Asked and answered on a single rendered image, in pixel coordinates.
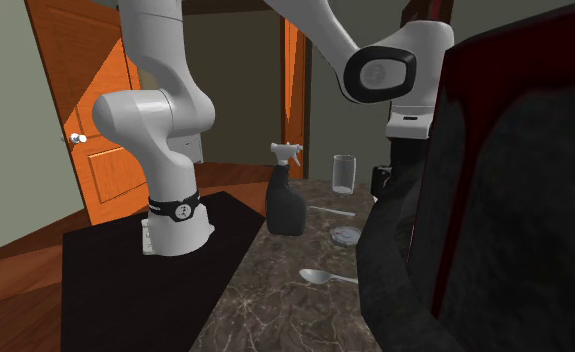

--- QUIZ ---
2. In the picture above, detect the orange wooden door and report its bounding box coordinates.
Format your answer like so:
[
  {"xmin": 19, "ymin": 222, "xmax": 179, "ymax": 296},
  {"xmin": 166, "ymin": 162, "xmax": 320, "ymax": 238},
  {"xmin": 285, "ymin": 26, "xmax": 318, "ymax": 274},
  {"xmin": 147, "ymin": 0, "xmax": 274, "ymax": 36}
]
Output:
[{"xmin": 23, "ymin": 0, "xmax": 148, "ymax": 227}]

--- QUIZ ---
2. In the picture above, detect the dark red black armchair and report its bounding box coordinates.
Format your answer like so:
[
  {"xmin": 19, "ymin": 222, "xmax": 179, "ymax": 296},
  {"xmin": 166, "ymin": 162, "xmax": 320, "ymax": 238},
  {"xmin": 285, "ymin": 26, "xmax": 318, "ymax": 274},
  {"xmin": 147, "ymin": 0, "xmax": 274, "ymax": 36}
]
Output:
[{"xmin": 355, "ymin": 0, "xmax": 575, "ymax": 352}]

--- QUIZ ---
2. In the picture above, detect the silver spoon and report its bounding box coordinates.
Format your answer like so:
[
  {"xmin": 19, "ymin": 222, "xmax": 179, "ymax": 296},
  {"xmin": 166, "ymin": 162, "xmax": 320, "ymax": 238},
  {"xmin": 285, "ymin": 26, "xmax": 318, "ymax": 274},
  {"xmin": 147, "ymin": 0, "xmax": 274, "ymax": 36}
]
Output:
[{"xmin": 298, "ymin": 267, "xmax": 360, "ymax": 286}]

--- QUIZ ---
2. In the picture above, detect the grey round lid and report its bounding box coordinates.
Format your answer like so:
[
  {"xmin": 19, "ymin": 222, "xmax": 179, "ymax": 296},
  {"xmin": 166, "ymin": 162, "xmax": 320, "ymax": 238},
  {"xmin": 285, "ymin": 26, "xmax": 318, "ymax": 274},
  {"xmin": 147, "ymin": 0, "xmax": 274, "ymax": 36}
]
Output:
[{"xmin": 328, "ymin": 225, "xmax": 363, "ymax": 248}]

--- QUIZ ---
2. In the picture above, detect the black spray bottle white trigger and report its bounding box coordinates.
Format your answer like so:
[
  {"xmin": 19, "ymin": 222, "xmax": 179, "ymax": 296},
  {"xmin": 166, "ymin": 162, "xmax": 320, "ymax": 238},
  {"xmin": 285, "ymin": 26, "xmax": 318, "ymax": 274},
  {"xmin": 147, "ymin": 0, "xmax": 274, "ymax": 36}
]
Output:
[{"xmin": 264, "ymin": 141, "xmax": 309, "ymax": 238}]

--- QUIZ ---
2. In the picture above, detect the clear drinking glass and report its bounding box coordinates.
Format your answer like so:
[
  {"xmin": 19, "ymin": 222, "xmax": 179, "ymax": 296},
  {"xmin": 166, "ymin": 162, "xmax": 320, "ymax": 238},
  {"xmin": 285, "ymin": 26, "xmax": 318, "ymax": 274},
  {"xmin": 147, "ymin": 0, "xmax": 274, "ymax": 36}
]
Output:
[{"xmin": 331, "ymin": 153, "xmax": 358, "ymax": 196}]

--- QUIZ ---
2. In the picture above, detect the orange wooden door frame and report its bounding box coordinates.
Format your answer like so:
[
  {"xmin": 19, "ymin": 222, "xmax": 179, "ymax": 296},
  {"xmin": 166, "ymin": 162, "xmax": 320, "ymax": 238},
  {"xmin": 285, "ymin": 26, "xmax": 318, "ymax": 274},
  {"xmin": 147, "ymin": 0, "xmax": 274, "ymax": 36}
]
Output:
[{"xmin": 279, "ymin": 16, "xmax": 313, "ymax": 181}]

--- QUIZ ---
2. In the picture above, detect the black robot stand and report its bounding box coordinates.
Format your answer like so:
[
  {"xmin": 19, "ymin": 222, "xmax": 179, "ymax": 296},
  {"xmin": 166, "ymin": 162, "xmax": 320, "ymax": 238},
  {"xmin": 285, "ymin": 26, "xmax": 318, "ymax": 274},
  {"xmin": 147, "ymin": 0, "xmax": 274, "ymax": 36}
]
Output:
[{"xmin": 61, "ymin": 190, "xmax": 268, "ymax": 352}]

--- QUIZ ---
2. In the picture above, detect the silver fork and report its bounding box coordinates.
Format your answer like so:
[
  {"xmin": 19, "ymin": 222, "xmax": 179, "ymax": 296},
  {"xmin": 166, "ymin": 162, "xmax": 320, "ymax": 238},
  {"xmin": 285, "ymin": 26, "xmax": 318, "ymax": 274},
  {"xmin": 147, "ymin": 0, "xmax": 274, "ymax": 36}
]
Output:
[{"xmin": 306, "ymin": 204, "xmax": 357, "ymax": 218}]

